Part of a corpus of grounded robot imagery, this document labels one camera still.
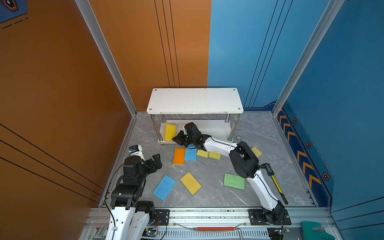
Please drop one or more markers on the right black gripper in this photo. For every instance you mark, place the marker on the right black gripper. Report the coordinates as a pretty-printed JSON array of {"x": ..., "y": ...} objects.
[{"x": 178, "y": 138}]

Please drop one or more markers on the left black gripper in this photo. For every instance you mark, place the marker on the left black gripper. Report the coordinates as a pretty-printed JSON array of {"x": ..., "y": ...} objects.
[{"x": 157, "y": 162}]

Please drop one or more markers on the thick yellow sponge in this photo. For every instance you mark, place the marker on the thick yellow sponge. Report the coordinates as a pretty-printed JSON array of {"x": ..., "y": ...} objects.
[{"x": 170, "y": 132}]

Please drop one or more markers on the light yellow sponge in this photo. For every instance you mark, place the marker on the light yellow sponge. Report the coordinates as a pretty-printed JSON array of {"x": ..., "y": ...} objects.
[
  {"x": 202, "y": 153},
  {"x": 214, "y": 155}
]

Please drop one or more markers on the white two-tier shelf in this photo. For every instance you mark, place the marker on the white two-tier shelf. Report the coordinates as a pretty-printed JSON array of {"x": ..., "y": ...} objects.
[{"x": 168, "y": 105}]

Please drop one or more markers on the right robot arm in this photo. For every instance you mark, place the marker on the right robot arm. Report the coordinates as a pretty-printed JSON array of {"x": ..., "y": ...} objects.
[{"x": 245, "y": 164}]

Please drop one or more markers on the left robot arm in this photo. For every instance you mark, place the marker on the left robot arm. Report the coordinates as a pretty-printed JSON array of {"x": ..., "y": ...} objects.
[{"x": 128, "y": 215}]

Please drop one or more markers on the small blue sponge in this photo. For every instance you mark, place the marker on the small blue sponge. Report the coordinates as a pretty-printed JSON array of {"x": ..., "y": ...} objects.
[{"x": 191, "y": 153}]

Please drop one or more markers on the orange sponge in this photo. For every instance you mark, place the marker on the orange sponge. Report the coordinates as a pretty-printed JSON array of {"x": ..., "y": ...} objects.
[{"x": 179, "y": 156}]

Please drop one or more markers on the large blue sponge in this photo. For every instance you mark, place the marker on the large blue sponge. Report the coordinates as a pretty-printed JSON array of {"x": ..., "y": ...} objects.
[{"x": 164, "y": 188}]

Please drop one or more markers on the dark yellow sponge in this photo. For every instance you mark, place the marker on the dark yellow sponge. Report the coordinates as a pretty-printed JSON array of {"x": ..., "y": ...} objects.
[{"x": 192, "y": 185}]

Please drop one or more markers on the left circuit board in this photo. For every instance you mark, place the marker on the left circuit board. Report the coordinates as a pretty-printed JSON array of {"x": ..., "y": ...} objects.
[{"x": 152, "y": 233}]

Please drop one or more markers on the circuit board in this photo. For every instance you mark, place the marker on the circuit board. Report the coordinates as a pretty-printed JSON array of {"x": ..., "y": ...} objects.
[
  {"x": 281, "y": 231},
  {"x": 152, "y": 233}
]

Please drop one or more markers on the green sponge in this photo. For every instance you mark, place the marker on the green sponge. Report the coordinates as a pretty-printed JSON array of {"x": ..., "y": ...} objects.
[{"x": 234, "y": 181}]

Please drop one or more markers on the tan yellow sponge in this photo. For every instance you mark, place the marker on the tan yellow sponge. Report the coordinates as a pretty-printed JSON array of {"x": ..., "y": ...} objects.
[{"x": 257, "y": 152}]

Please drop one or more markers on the grey emergency stop box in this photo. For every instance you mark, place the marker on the grey emergency stop box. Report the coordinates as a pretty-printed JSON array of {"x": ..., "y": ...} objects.
[{"x": 100, "y": 233}]

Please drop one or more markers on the yellow black caliper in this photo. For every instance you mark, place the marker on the yellow black caliper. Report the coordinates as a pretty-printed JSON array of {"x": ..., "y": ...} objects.
[{"x": 271, "y": 173}]

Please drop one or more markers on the right circuit board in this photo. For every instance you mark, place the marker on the right circuit board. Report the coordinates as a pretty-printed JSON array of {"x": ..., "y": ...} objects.
[{"x": 281, "y": 231}]

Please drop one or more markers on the green glove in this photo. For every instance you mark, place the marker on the green glove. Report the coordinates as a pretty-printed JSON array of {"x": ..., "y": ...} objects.
[{"x": 310, "y": 233}]

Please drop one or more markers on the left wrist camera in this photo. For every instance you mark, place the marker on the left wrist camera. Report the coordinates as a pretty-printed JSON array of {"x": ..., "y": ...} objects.
[{"x": 136, "y": 150}]

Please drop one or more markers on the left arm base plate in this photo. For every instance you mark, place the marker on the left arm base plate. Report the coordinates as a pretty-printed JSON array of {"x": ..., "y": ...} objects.
[{"x": 161, "y": 218}]

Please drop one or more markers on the red handled tool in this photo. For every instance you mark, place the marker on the red handled tool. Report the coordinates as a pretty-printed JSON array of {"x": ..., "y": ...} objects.
[{"x": 223, "y": 229}]

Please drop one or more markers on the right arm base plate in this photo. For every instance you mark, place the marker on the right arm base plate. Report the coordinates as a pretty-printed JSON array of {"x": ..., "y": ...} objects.
[{"x": 260, "y": 217}]

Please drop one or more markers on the left aluminium frame post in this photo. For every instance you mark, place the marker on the left aluminium frame post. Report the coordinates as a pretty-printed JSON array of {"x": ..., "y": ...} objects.
[{"x": 101, "y": 42}]

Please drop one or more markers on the aluminium frame post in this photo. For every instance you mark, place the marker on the aluminium frame post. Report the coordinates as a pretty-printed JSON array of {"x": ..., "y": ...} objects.
[
  {"x": 101, "y": 42},
  {"x": 318, "y": 34}
]

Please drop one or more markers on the right aluminium frame post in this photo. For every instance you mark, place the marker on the right aluminium frame post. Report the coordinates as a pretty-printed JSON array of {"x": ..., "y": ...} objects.
[{"x": 318, "y": 34}]

